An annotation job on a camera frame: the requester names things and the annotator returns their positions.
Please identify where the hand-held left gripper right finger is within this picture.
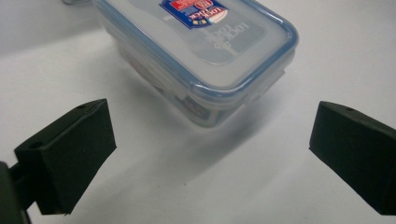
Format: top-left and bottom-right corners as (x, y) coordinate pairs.
(308, 100), (396, 217)

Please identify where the clear plastic food container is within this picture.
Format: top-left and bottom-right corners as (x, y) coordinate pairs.
(98, 18), (296, 129)

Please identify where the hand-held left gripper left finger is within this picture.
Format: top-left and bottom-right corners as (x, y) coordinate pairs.
(13, 98), (118, 216)

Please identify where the clear lid with blue seal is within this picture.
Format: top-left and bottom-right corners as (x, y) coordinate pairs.
(92, 0), (300, 104)

